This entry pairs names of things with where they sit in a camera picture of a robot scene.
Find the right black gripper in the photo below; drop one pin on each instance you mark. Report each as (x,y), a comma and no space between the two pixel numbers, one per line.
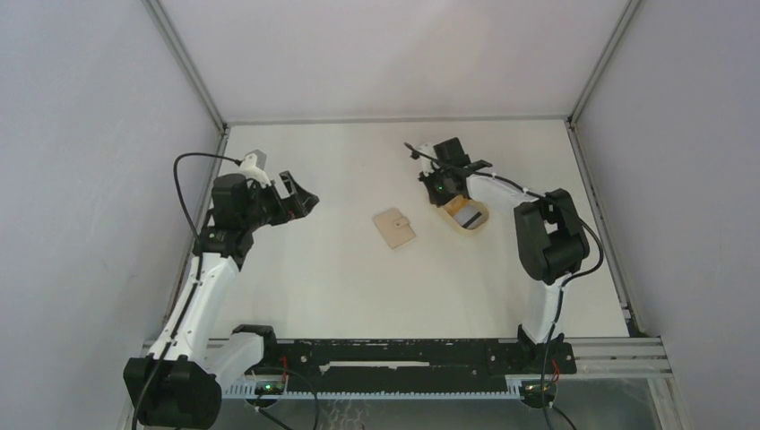
(439,200)

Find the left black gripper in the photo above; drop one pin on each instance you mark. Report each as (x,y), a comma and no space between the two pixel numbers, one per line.
(288,210)

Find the beige leather card holder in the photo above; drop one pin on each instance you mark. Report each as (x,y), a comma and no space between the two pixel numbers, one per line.
(394,227)

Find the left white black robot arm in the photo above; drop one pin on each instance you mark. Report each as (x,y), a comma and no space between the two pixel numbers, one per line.
(179,383)

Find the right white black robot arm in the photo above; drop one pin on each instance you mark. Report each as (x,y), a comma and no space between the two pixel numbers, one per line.
(550,236)

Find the beige oval plastic tray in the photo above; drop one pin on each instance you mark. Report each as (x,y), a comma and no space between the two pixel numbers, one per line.
(449,209)

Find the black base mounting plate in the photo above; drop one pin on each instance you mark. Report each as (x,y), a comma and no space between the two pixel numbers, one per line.
(437,367)

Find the left green circuit board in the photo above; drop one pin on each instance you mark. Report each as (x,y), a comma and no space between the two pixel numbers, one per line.
(269,389)

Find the right circuit board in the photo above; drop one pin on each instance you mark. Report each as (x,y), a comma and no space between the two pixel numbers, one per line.
(537,389)

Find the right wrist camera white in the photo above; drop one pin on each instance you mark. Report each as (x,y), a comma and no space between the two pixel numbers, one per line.
(427,158)

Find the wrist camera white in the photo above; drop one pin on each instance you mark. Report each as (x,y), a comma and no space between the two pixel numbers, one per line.
(427,158)
(252,167)

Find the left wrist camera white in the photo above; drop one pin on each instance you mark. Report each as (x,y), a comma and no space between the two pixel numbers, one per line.
(252,167)

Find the aluminium front frame rail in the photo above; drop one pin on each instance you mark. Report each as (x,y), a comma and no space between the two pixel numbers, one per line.
(606,358)

